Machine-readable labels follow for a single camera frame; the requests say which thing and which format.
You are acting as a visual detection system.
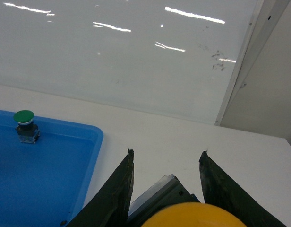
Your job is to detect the blue plastic tray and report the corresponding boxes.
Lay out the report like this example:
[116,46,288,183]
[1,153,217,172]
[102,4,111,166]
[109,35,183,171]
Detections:
[0,110,103,227]

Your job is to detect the yellow mushroom push button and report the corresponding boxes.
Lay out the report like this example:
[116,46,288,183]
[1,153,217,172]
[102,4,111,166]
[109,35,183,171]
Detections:
[128,174,249,227]

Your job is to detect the green mushroom push button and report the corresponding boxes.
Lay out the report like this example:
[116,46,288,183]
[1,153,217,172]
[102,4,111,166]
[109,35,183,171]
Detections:
[13,110,40,144]

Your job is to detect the white glossy whiteboard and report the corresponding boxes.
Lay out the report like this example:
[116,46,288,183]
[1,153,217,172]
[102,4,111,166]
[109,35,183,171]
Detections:
[0,0,288,125]

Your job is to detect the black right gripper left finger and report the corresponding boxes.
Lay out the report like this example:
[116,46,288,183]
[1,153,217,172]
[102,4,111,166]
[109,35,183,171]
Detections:
[67,149,134,227]

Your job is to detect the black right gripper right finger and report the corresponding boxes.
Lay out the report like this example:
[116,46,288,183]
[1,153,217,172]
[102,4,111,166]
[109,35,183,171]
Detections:
[199,151,285,227]

